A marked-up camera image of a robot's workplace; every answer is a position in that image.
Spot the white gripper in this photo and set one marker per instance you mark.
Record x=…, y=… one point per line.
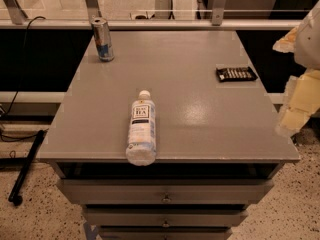
x=308, y=45

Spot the metal window rail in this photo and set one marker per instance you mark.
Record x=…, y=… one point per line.
x=179, y=25

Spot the black rxbar chocolate bar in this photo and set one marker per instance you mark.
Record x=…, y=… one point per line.
x=236, y=74

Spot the top grey drawer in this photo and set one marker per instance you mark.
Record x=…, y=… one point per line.
x=164, y=192

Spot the middle grey drawer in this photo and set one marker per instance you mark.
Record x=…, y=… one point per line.
x=165, y=217

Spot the black rod on floor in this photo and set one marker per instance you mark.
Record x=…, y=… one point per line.
x=15, y=198

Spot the grey drawer cabinet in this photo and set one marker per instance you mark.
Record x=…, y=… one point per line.
x=205, y=129

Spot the bottom grey drawer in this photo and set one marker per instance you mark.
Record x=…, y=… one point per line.
x=162, y=234

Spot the silver blue energy drink can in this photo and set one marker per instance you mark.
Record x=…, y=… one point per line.
x=102, y=39

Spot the grey drawer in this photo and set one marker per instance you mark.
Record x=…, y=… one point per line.
x=162, y=234
x=164, y=192
x=165, y=217

